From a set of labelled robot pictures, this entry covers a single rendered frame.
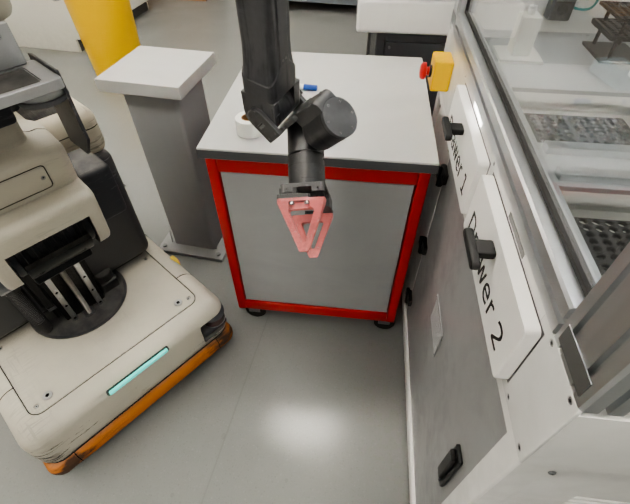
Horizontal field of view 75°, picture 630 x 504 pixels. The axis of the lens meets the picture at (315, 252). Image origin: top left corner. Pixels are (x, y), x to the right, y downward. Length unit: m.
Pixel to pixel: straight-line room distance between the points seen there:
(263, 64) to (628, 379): 0.50
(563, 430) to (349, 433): 0.96
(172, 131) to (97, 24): 1.83
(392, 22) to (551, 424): 1.35
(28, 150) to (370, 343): 1.16
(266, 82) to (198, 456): 1.11
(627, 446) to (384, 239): 0.80
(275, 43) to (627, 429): 0.55
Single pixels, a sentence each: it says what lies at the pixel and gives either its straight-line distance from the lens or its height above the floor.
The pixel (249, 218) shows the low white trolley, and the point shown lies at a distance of 1.17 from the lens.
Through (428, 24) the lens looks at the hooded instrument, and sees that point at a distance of 1.60.
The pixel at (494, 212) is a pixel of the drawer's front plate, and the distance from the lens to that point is 0.62.
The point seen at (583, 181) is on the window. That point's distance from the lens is 0.50.
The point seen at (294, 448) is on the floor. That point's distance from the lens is 1.37.
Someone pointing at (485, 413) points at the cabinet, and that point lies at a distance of 0.71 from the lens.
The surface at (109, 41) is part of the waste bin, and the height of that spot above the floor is 0.31.
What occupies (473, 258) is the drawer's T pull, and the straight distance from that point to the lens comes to 0.57.
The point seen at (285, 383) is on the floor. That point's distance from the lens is 1.45.
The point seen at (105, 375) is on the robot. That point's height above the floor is 0.28.
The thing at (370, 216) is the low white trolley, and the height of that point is 0.57.
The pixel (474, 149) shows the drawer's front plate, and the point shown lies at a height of 0.93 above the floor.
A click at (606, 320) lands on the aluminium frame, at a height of 1.02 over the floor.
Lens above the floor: 1.30
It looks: 47 degrees down
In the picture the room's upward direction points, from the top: straight up
